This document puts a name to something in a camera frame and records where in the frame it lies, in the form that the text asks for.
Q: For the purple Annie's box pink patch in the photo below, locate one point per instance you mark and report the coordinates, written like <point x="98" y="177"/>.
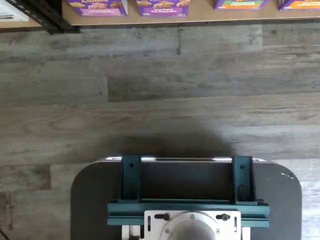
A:
<point x="100" y="8"/>

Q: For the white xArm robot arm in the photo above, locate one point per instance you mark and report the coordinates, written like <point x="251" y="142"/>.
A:
<point x="191" y="228"/>

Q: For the purple Annie's box violet patch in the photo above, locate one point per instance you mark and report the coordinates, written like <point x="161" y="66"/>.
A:
<point x="162" y="8"/>

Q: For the purple Annie's box green patch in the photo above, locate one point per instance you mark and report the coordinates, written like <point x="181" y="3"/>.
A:
<point x="242" y="5"/>

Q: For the purple Annie's box yellow patch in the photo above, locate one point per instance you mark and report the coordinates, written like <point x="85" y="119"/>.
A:
<point x="300" y="5"/>

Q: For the white box blue mark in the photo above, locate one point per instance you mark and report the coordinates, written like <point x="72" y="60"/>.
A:
<point x="12" y="10"/>

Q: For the white mounting plate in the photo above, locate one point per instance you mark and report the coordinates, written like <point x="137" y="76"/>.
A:
<point x="155" y="225"/>

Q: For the teal metal frame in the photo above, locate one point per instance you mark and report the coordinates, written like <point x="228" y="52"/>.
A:
<point x="130" y="180"/>

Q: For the dark grey robot base plate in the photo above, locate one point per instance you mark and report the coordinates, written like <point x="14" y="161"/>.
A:
<point x="92" y="200"/>

